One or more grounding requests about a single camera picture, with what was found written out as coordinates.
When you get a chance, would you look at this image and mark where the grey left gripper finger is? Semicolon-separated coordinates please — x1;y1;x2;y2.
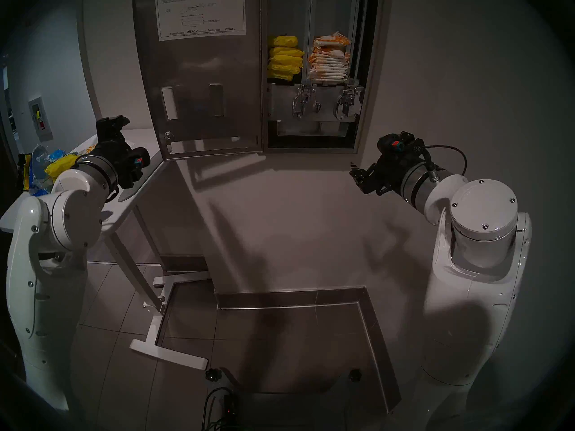
96;115;131;141

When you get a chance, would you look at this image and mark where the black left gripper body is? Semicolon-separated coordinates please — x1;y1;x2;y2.
96;140;145;189

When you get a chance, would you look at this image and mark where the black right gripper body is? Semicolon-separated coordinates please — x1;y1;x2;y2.
375;155;416;197

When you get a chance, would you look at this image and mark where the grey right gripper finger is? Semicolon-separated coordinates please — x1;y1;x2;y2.
349;162;377;195

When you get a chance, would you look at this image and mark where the stainless steel dispenser door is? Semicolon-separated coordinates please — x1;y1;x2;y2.
133;0;265;161

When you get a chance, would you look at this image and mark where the dark robot base platform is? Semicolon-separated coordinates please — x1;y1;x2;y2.
222;367;391;431

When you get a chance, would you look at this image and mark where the chrome dispenser lever mechanism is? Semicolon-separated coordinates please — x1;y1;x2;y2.
335;85;363;121
291;85;320;120

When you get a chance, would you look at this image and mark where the stainless steel dispenser cabinet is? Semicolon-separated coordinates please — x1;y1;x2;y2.
261;0;383;155

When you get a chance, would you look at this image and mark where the white table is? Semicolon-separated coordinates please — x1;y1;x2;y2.
0;128;210;371

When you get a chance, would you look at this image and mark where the blue pad package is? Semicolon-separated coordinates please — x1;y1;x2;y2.
27;144;80;197

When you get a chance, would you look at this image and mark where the white instruction sheet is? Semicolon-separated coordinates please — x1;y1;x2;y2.
155;0;247;42

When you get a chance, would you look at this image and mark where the black power box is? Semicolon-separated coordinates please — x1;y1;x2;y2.
202;387;241;431

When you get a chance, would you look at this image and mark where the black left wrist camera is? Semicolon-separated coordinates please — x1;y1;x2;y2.
129;146;151;171

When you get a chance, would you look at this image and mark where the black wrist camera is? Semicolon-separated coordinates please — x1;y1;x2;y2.
129;146;151;171
377;131;425;159

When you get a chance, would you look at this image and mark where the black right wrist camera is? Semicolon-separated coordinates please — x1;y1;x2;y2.
377;131;425;159

